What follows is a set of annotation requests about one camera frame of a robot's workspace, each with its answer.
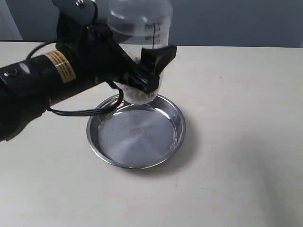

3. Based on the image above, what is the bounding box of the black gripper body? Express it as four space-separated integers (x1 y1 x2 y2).
56 10 137 87

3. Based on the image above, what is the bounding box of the clear plastic shaker bottle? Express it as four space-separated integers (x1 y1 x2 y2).
106 0 174 105

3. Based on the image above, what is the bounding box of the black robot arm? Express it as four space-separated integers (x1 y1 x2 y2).
0 13 177 141

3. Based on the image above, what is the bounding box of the round stainless steel plate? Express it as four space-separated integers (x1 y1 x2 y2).
86 95 187 169

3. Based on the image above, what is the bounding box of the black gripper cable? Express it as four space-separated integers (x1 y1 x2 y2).
25 42 125 117

